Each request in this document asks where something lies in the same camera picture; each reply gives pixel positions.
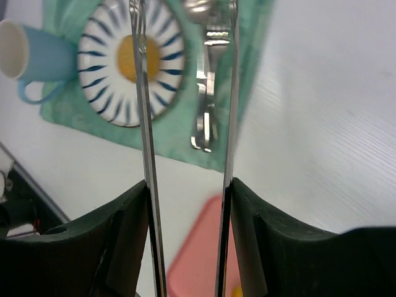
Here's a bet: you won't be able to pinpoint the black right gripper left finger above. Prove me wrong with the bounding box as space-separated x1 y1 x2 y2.
1 181 148 296

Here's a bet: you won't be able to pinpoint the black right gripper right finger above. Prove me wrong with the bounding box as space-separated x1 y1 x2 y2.
231 179 395 296

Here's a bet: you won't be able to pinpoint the silver metal tongs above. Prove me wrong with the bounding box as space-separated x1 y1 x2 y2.
129 1 239 296

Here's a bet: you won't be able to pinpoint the yellow bread piece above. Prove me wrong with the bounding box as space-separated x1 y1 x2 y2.
231 286 243 297

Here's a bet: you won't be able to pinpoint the pink plastic tray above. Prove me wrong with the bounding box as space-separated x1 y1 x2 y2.
166 196 222 297

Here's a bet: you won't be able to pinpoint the green cloth placemat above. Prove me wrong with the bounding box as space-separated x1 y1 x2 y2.
40 1 273 172

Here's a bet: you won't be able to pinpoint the blue striped white plate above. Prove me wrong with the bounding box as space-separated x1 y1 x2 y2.
77 1 186 127

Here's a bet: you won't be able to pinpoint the light blue mug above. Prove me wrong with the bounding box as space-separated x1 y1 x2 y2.
1 19 77 105

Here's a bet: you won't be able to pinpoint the silver metal fork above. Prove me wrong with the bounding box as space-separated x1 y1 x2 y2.
197 20 231 153

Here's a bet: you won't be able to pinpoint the silver metal spoon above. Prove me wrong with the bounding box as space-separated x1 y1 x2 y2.
183 0 217 153

